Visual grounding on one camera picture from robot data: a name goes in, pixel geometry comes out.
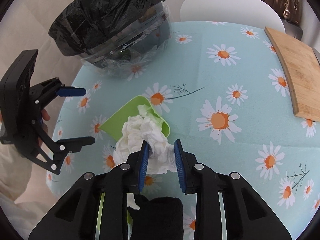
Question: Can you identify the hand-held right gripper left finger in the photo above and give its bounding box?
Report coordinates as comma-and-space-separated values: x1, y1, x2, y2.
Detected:
28, 140, 150, 240

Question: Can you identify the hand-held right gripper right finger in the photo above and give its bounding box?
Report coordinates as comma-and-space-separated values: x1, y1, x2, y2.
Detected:
174, 139, 292, 240

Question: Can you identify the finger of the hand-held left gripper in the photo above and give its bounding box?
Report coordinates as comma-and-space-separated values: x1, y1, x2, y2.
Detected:
24, 119, 96, 175
29, 77, 87, 110

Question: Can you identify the white tissue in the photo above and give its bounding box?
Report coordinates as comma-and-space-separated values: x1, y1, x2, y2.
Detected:
113, 104, 177, 210

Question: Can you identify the bin with black bag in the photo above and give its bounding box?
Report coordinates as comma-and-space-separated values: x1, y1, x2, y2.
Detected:
47, 0, 170, 58

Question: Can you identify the clear plastic bin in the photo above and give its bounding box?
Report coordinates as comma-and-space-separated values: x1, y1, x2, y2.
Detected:
80, 1, 173, 77

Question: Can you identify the person's left hand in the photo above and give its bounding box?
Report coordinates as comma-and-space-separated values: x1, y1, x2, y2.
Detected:
37, 108, 51, 147

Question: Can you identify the black cloth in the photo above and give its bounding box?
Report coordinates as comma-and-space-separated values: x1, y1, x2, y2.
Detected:
127, 194, 184, 240

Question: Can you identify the beige curtain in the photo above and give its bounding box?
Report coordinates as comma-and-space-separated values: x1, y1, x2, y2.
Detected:
0, 0, 108, 120

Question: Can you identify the bamboo cutting board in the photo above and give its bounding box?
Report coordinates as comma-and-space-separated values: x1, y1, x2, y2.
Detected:
264, 26, 320, 123

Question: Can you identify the white chair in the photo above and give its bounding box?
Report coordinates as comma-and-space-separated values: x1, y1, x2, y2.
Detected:
180, 0, 286, 34

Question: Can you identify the dark suitcase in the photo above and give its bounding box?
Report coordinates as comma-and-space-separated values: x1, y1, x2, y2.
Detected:
285, 22, 304, 41

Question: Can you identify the brown handbag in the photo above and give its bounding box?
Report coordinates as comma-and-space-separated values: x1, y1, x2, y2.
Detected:
265, 0, 300, 25

